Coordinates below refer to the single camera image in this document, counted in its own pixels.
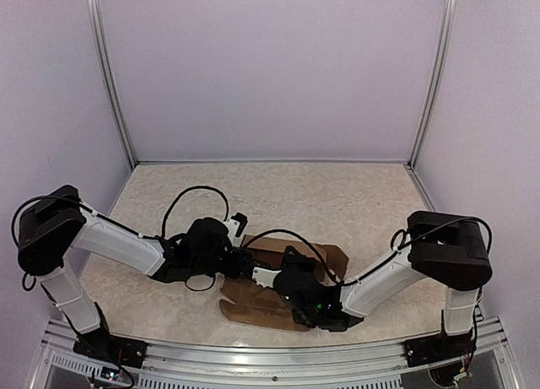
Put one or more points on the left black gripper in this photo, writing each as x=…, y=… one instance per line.
x=237, y=268

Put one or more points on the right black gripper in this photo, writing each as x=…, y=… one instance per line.
x=294, y=261

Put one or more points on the brown cardboard box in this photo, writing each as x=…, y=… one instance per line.
x=247, y=303

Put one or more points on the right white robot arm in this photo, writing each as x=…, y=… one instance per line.
x=453, y=250

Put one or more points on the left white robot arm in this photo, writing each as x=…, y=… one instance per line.
x=47, y=229

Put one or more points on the small circuit board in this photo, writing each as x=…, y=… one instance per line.
x=107, y=374

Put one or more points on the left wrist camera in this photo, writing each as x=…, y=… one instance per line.
x=236, y=226

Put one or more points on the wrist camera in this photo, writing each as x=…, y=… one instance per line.
x=264, y=277
x=236, y=226

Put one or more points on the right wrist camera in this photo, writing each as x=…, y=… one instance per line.
x=264, y=277

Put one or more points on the front aluminium frame rail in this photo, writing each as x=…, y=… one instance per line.
x=366, y=365

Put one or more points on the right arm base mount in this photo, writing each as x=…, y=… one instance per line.
x=441, y=346

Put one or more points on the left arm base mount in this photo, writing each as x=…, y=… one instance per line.
x=100, y=344

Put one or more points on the left aluminium corner post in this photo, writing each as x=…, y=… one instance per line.
x=98, y=32

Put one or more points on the aluminium corner post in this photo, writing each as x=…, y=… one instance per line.
x=98, y=32
x=435, y=80

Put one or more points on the right aluminium corner post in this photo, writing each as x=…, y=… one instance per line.
x=435, y=80

